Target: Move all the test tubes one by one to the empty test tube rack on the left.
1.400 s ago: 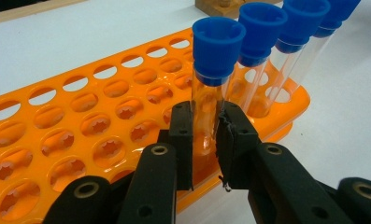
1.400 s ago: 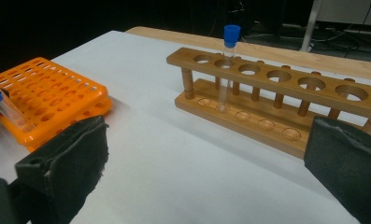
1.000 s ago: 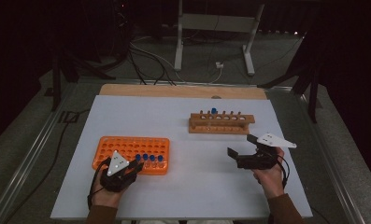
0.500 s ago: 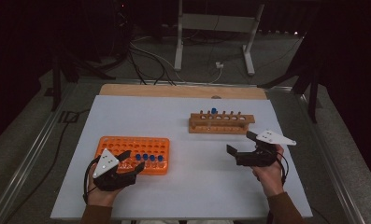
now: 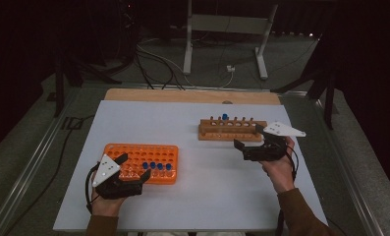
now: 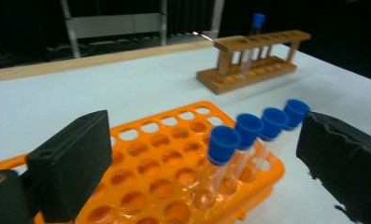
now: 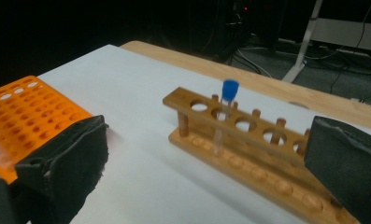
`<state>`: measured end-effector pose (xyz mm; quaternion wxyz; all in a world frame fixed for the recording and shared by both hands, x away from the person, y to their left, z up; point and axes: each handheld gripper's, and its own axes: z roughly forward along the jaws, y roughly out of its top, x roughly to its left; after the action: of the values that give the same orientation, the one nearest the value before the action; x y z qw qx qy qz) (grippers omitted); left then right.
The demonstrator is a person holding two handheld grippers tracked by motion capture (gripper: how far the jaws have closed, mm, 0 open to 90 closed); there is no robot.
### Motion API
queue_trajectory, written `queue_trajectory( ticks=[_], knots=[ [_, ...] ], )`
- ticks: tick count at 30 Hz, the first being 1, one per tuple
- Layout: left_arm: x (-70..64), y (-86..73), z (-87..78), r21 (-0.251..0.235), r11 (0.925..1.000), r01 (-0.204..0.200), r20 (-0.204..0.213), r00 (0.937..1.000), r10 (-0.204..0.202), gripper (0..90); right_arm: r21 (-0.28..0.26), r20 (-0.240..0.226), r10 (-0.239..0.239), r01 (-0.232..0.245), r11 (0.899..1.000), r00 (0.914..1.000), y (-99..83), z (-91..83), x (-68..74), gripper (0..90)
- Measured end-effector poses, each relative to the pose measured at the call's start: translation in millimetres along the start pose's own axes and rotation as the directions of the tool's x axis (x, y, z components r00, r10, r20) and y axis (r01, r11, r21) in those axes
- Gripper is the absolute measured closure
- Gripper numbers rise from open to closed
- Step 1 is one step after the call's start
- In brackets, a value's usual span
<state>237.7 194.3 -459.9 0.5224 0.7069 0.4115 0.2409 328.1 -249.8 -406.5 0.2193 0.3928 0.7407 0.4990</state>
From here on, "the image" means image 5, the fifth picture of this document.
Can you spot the white table mat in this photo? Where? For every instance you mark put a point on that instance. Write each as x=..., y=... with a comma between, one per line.
x=199, y=183

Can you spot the person's right hand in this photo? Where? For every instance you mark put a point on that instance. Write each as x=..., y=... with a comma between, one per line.
x=281, y=173

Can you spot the person's left hand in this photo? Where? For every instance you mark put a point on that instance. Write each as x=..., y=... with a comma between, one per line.
x=106, y=207

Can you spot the wooden test tube rack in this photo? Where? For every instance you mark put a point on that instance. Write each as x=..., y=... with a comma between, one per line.
x=225, y=135

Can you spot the orange plastic test tube rack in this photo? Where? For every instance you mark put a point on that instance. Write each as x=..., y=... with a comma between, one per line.
x=159, y=152

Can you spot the white plug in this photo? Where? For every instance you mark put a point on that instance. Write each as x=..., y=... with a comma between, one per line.
x=230, y=68

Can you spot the white metal stand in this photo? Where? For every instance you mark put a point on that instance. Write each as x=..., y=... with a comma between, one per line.
x=227, y=23

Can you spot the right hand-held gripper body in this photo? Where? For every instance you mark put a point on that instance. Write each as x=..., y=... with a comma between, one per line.
x=267, y=152

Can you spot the grey round table grommet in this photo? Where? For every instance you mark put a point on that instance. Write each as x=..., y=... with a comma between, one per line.
x=227, y=102

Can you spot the black tripod stand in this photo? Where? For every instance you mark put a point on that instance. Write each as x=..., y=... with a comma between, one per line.
x=329, y=98
x=59, y=88

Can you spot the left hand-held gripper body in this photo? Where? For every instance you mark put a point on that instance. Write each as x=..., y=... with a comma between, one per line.
x=106, y=170

